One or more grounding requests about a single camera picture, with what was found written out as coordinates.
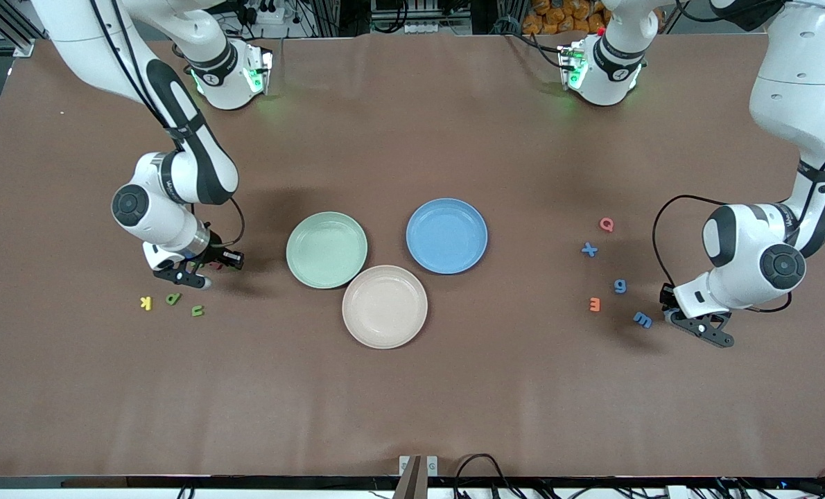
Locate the orange foam letter E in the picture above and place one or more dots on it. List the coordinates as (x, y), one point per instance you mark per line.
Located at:
(598, 304)

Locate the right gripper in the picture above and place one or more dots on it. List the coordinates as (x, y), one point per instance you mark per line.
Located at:
(216, 254)

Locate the green foam letter P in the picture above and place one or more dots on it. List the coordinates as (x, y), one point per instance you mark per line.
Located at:
(177, 296)

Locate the small white power strip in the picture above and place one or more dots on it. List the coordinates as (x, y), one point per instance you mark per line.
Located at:
(419, 28)

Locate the blue foam letter X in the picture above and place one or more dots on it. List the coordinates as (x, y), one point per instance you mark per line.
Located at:
(589, 249)

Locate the pink foam letter Q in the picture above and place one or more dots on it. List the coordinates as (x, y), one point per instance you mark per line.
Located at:
(602, 224)

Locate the yellow foam letter K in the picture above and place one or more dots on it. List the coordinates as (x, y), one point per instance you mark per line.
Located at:
(148, 303)

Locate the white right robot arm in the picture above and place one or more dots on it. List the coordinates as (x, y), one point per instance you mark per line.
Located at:
(170, 222)

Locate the pile of orange objects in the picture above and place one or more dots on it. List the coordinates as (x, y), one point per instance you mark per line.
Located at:
(558, 17)

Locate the blue foam digit six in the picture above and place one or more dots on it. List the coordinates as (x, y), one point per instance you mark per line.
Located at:
(624, 285)

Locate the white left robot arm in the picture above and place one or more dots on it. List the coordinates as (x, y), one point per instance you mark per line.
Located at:
(794, 90)

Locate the grey camera post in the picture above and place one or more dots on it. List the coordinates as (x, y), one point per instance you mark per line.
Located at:
(409, 485)

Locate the beige plate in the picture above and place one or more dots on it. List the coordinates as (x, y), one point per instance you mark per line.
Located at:
(385, 307)

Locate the blue foam letter M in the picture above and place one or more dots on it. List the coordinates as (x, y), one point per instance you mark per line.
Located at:
(643, 317)

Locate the white power strip with plugs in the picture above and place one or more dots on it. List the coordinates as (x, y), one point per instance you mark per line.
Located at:
(260, 10)

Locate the blue plate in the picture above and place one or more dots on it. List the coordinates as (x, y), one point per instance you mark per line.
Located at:
(447, 235)

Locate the grey metal table bracket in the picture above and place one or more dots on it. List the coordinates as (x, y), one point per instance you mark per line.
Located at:
(432, 466)

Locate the green plate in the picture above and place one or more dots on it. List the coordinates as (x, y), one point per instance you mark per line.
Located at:
(327, 251)

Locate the aluminium frame profile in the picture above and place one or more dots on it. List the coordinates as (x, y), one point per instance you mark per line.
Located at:
(24, 48)

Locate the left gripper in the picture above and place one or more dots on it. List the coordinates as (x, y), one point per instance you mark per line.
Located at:
(667, 296)

